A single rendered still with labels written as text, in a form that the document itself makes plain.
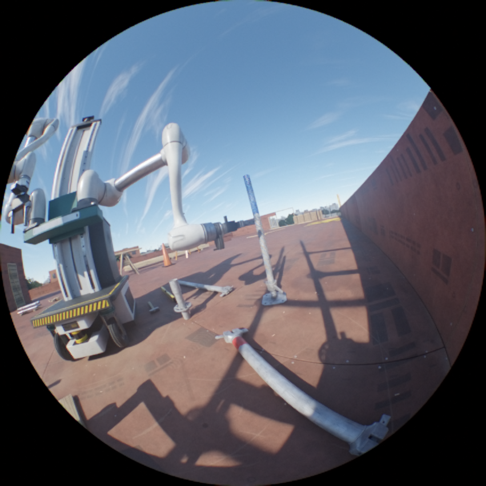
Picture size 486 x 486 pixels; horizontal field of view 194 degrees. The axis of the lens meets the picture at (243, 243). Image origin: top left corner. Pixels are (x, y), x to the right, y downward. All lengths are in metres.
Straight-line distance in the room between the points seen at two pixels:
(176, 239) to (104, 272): 0.81
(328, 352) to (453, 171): 0.68
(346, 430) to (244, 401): 0.28
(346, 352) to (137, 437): 0.70
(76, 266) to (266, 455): 1.27
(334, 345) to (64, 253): 1.55
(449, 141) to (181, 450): 0.99
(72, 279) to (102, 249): 0.34
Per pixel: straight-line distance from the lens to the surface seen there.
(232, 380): 0.54
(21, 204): 0.98
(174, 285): 0.88
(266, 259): 0.81
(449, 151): 0.57
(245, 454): 0.46
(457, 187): 0.57
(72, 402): 0.88
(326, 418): 0.41
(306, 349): 0.57
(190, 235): 0.58
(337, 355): 0.55
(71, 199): 1.22
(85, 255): 1.12
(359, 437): 0.42
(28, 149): 1.28
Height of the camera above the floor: 0.45
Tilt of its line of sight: 4 degrees down
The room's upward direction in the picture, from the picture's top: 14 degrees counter-clockwise
